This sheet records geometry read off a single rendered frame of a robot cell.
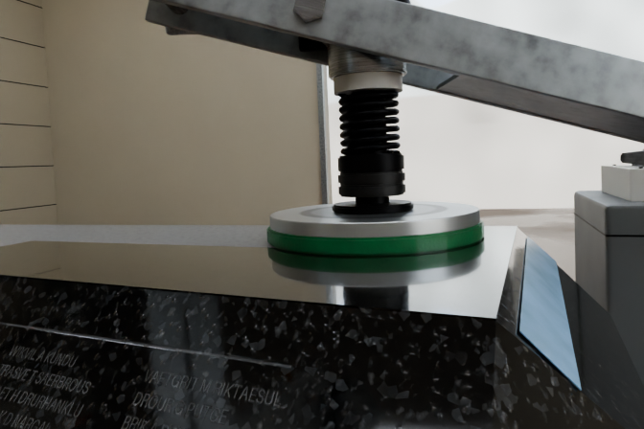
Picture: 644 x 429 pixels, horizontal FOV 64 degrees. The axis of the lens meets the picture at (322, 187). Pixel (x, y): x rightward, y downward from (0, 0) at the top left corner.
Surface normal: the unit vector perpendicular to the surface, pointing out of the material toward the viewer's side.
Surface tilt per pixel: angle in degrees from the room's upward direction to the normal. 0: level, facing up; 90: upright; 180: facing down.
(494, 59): 90
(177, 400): 45
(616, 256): 90
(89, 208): 90
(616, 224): 90
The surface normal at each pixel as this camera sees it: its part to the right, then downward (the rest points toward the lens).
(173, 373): -0.33, -0.66
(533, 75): 0.00, 0.05
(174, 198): -0.31, 0.07
